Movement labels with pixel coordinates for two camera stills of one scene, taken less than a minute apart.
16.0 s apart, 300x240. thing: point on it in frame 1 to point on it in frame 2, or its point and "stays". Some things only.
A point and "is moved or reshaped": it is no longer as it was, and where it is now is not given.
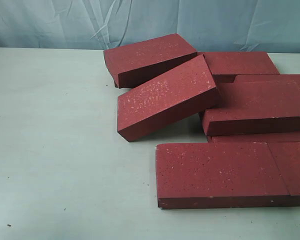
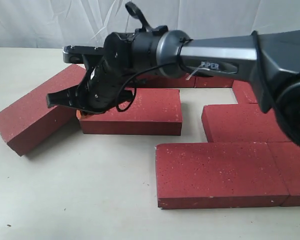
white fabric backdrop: x=270 y=26 stays
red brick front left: x=219 y=175 stays
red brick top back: x=131 y=66 is moved or reshaped
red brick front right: x=292 y=160 stays
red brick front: x=167 y=100 is moved or reshaped
